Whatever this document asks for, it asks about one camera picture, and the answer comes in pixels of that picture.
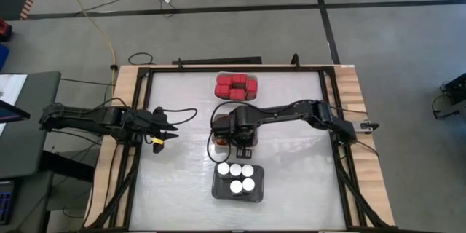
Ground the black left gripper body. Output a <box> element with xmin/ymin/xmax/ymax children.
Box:
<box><xmin>140</xmin><ymin>106</ymin><xmax>169</xmax><ymax>154</ymax></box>

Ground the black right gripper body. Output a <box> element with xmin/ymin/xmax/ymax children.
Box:
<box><xmin>210</xmin><ymin>105</ymin><xmax>260</xmax><ymax>160</ymax></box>

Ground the clear plastic bin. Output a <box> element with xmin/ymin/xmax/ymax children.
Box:
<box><xmin>212</xmin><ymin>113</ymin><xmax>260</xmax><ymax>154</ymax></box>

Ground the white plastic bin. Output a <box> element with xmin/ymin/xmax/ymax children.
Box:
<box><xmin>213</xmin><ymin>71</ymin><xmax>260</xmax><ymax>103</ymax></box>

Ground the dark grey plastic bin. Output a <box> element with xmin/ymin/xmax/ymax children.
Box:
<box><xmin>210</xmin><ymin>163</ymin><xmax>266</xmax><ymax>204</ymax></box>

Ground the black flat bar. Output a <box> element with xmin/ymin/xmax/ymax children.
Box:
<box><xmin>171</xmin><ymin>56</ymin><xmax>263</xmax><ymax>66</ymax></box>

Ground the black desk base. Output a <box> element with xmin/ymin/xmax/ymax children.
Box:
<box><xmin>39</xmin><ymin>149</ymin><xmax>96</xmax><ymax>183</ymax></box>

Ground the grey desk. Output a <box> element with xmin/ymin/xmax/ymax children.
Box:
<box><xmin>0</xmin><ymin>71</ymin><xmax>62</xmax><ymax>181</ymax></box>

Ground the dark blue tablet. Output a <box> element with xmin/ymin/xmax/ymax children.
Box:
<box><xmin>0</xmin><ymin>99</ymin><xmax>31</xmax><ymax>125</ymax></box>

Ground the white paper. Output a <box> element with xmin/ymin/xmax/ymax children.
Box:
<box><xmin>0</xmin><ymin>74</ymin><xmax>28</xmax><ymax>135</ymax></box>

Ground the blue object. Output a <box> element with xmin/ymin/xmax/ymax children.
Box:
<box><xmin>0</xmin><ymin>44</ymin><xmax>10</xmax><ymax>71</ymax></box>

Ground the backlit keyboard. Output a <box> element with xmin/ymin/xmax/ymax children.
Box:
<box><xmin>0</xmin><ymin>181</ymin><xmax>15</xmax><ymax>226</ymax></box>

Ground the red object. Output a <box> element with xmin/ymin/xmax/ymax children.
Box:
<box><xmin>0</xmin><ymin>19</ymin><xmax>13</xmax><ymax>42</ymax></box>

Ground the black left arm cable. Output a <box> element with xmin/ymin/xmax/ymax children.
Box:
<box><xmin>159</xmin><ymin>107</ymin><xmax>199</xmax><ymax>126</ymax></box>

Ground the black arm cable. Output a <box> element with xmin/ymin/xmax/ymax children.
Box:
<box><xmin>159</xmin><ymin>107</ymin><xmax>199</xmax><ymax>126</ymax></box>
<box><xmin>206</xmin><ymin>100</ymin><xmax>256</xmax><ymax>164</ymax></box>

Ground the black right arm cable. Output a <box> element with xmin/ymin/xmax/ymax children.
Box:
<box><xmin>206</xmin><ymin>100</ymin><xmax>256</xmax><ymax>164</ymax></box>

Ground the black cable coil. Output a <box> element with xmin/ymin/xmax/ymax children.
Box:
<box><xmin>127</xmin><ymin>52</ymin><xmax>154</xmax><ymax>66</ymax></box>

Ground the yellow cable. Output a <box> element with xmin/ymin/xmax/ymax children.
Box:
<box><xmin>56</xmin><ymin>0</ymin><xmax>117</xmax><ymax>92</ymax></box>

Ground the thin black cable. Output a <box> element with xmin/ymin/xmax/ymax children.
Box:
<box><xmin>59</xmin><ymin>76</ymin><xmax>117</xmax><ymax>87</ymax></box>

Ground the black equipment with cables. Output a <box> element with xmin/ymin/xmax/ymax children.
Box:
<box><xmin>431</xmin><ymin>71</ymin><xmax>466</xmax><ymax>120</ymax></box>

